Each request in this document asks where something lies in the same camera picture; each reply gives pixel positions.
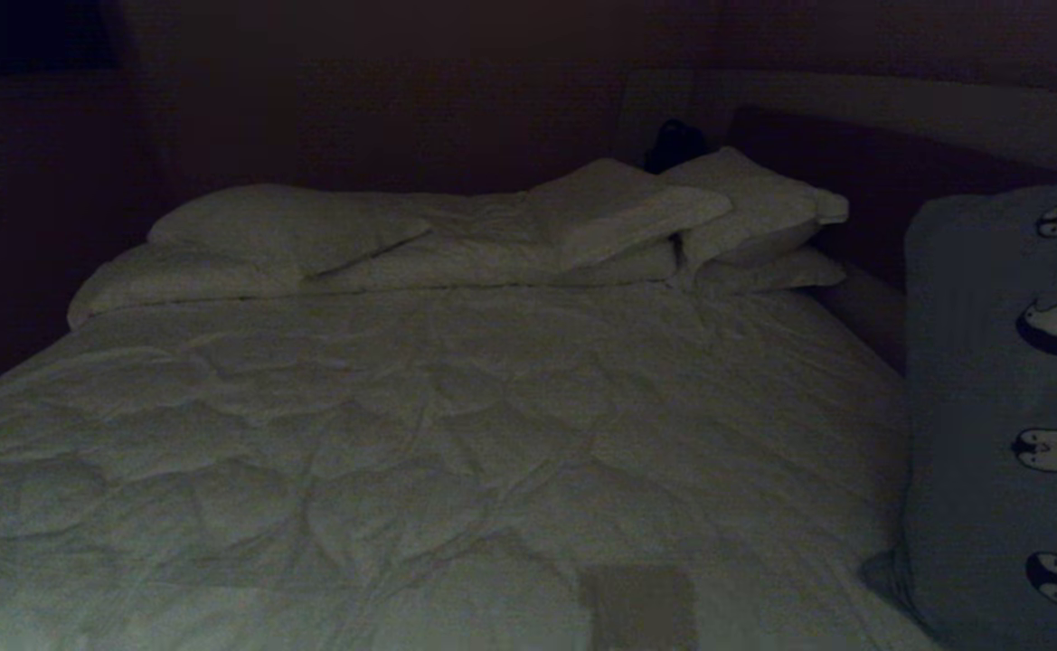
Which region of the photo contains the white pillow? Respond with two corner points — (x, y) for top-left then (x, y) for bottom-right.
(147, 184), (431, 278)
(67, 242), (305, 330)
(660, 147), (850, 267)
(528, 159), (733, 272)
(696, 248), (847, 297)

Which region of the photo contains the small black object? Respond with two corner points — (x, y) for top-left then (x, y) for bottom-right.
(644, 119), (712, 175)

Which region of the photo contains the white quilted duvet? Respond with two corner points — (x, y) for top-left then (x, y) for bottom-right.
(0, 282), (940, 651)

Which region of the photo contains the grey penguin print pillow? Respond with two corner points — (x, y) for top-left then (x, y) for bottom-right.
(861, 177), (1057, 651)

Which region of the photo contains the dark red headboard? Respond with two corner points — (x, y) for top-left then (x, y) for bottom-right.
(727, 106), (1057, 292)

